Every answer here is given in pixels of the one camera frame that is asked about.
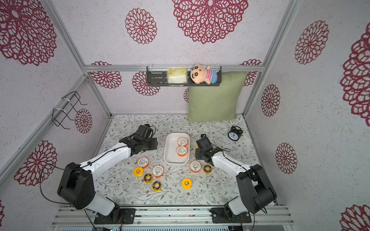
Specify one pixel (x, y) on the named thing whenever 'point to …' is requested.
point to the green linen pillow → (216, 103)
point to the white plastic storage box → (170, 146)
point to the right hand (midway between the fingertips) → (199, 151)
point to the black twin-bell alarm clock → (235, 133)
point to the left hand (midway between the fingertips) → (154, 143)
